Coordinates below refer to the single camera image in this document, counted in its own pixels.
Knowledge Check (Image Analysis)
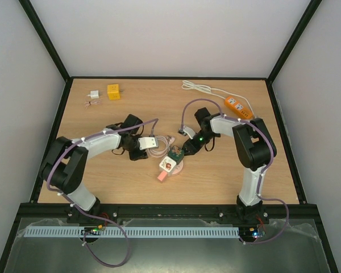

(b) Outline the white power strip cord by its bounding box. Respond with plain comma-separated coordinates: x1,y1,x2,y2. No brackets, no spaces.
182,80,264,120

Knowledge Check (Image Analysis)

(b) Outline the orange power strip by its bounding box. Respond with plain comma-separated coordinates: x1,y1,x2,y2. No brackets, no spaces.
224,96,254,120

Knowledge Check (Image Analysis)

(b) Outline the pink small block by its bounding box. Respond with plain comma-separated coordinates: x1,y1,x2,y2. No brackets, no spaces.
157,171,168,182

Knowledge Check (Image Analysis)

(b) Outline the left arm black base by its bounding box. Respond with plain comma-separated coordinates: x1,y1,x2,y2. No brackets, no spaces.
65,205,116,243

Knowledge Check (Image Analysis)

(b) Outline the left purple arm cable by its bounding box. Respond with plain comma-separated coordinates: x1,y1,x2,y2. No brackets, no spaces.
46,118,159,267

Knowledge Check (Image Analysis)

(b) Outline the green printed cube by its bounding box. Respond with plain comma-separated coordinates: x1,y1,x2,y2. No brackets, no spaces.
167,145,184,163

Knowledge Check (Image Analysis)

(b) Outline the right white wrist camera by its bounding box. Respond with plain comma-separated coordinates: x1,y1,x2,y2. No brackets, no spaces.
178,126,196,139

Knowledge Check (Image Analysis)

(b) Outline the grey slotted cable duct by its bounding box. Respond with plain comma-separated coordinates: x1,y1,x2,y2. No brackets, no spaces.
24,226,239,239

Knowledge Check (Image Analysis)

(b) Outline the yellow cube socket adapter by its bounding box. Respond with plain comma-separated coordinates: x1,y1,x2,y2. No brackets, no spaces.
107,84,123,101

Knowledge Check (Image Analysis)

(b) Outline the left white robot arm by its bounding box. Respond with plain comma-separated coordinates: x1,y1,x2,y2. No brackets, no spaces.
39,114,147,213

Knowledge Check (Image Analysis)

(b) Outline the white printed cube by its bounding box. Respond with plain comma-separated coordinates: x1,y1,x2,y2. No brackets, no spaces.
159,156,177,174

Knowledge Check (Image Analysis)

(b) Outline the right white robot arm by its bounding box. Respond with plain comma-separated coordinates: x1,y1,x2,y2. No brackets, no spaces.
178,107,277,223

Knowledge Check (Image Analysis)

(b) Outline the white usb charger plug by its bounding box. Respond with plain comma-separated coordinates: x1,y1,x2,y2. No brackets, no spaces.
87,90,99,100

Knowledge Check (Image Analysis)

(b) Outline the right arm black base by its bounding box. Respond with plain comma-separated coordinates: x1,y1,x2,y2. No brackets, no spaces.
235,207,269,245

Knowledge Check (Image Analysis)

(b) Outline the black aluminium frame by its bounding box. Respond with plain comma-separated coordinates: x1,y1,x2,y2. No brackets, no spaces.
0,1,338,272

